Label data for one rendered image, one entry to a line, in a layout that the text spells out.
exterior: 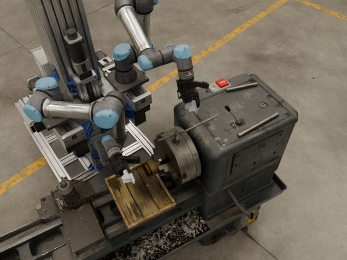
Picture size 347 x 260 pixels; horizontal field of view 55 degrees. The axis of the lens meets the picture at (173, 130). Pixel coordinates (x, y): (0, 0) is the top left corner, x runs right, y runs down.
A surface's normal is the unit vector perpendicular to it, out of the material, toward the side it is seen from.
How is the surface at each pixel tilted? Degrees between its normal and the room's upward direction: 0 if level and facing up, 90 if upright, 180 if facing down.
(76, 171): 0
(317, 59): 0
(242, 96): 0
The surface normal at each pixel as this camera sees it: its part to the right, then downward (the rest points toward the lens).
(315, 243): -0.02, -0.65
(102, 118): -0.09, 0.76
